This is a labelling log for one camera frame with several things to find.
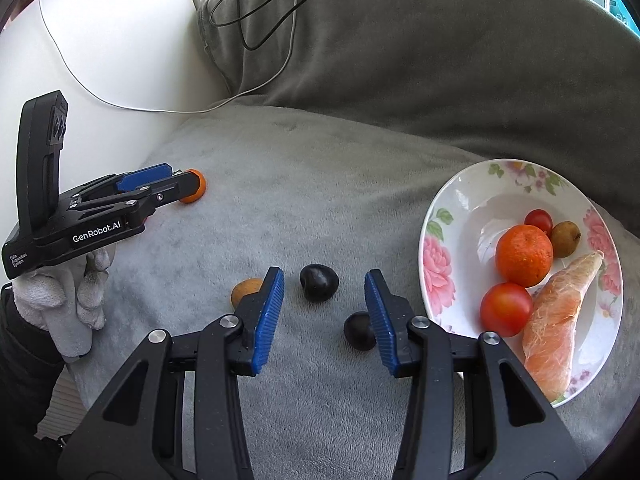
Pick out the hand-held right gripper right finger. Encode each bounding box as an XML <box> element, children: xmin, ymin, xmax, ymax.
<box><xmin>364</xmin><ymin>268</ymin><xmax>588</xmax><ymax>480</ymax></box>

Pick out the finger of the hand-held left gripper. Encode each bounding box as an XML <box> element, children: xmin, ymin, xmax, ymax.
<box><xmin>70</xmin><ymin>170</ymin><xmax>200</xmax><ymax>217</ymax></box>
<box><xmin>74</xmin><ymin>162</ymin><xmax>175</xmax><ymax>204</ymax></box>

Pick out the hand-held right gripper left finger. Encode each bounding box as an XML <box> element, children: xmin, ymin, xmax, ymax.
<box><xmin>57</xmin><ymin>266</ymin><xmax>286</xmax><ymax>480</ymax></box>

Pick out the dark purple grape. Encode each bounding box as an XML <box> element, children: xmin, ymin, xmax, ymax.
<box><xmin>343</xmin><ymin>311</ymin><xmax>377</xmax><ymax>352</ymax></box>
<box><xmin>299</xmin><ymin>263</ymin><xmax>340</xmax><ymax>304</ymax></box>

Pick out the small tangerine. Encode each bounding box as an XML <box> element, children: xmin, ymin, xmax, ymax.
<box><xmin>178</xmin><ymin>170</ymin><xmax>207</xmax><ymax>205</ymax></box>

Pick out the small brown round fruit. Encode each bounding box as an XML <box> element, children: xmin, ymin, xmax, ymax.
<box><xmin>230</xmin><ymin>278</ymin><xmax>264</xmax><ymax>311</ymax></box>
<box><xmin>550</xmin><ymin>221</ymin><xmax>582</xmax><ymax>258</ymax></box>

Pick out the white floral plate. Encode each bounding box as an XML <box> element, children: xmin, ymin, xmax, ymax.
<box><xmin>418</xmin><ymin>158</ymin><xmax>624</xmax><ymax>408</ymax></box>

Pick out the large cherry tomato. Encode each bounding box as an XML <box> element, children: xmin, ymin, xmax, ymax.
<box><xmin>480</xmin><ymin>282</ymin><xmax>534</xmax><ymax>338</ymax></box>

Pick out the medium tangerine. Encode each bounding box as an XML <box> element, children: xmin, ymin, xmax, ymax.
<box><xmin>495</xmin><ymin>224</ymin><xmax>554</xmax><ymax>288</ymax></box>

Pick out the small cherry tomato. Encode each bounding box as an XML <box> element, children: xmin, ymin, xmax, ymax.
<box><xmin>524</xmin><ymin>208</ymin><xmax>554</xmax><ymax>236</ymax></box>

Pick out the person's left forearm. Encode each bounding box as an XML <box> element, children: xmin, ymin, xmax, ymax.
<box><xmin>0</xmin><ymin>282</ymin><xmax>68</xmax><ymax>411</ymax></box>

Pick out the person's left hand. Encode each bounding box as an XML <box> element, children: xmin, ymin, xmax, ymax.
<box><xmin>12</xmin><ymin>244</ymin><xmax>117</xmax><ymax>359</ymax></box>

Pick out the light grey fleece blanket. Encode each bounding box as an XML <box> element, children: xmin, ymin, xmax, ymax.
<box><xmin>65</xmin><ymin>105</ymin><xmax>640</xmax><ymax>480</ymax></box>

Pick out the dark grey blanket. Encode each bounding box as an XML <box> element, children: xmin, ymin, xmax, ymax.
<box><xmin>196</xmin><ymin>0</ymin><xmax>640</xmax><ymax>181</ymax></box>

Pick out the white cable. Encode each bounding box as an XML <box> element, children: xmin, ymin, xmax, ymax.
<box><xmin>37</xmin><ymin>0</ymin><xmax>308</xmax><ymax>114</ymax></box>

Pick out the black cable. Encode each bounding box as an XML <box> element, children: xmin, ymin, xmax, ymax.
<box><xmin>206</xmin><ymin>0</ymin><xmax>331</xmax><ymax>51</ymax></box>

